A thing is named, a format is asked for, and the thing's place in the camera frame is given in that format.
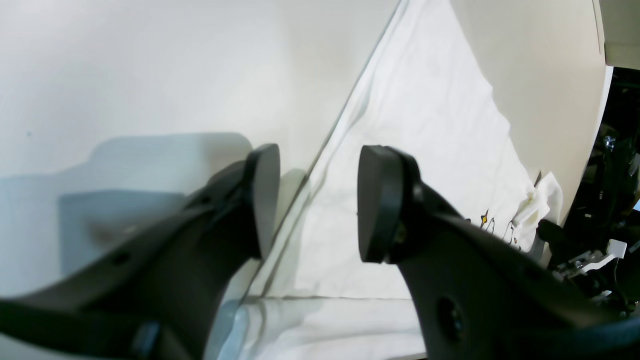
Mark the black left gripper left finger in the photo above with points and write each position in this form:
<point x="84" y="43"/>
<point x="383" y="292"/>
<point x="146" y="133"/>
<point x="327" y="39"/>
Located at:
<point x="157" y="296"/>

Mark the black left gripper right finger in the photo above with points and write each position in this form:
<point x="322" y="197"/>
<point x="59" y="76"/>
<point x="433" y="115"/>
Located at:
<point x="476" y="297"/>

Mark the white printed t-shirt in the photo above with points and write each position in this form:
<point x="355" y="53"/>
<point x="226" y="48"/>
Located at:
<point x="424" y="93"/>

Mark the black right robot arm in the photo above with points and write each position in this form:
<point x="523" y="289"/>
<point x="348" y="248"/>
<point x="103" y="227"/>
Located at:
<point x="596" y="249"/>

